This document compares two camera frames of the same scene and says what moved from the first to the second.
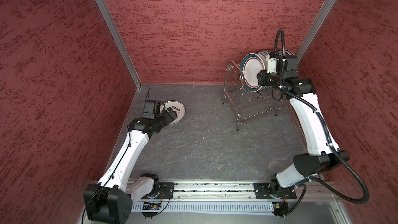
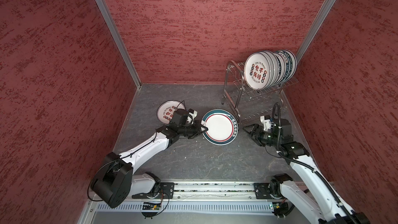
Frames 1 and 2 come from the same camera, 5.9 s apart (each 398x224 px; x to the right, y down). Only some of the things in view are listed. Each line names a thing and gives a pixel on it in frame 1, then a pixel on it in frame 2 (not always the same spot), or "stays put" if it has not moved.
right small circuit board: [280, 208] stays put
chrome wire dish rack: [247, 104] stays put
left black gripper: [168, 119] -> [198, 126]
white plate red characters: [178, 108] stays put
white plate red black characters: [265, 53] -> [257, 70]
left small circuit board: [150, 207] stays put
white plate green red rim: [251, 64] -> [223, 126]
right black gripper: [261, 79] -> [257, 135]
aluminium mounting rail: [191, 191] stays put
